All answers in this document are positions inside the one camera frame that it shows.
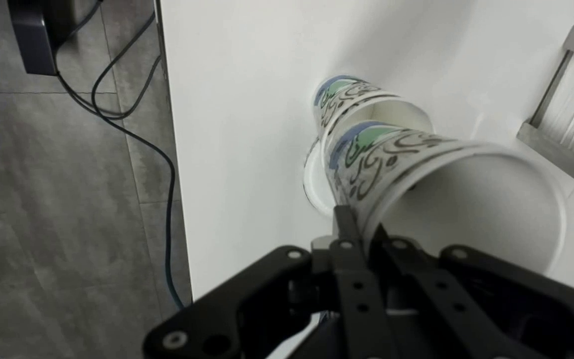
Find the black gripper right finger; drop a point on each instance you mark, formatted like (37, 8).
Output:
(472, 303)

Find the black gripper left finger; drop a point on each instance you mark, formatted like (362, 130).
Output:
(273, 299)

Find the patterned paper cup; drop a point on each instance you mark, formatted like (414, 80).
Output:
(346, 100)
(448, 192)

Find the patterned paper cup on table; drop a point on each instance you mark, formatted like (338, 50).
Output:
(346, 100)

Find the black box on floor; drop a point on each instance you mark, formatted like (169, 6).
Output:
(41, 28)

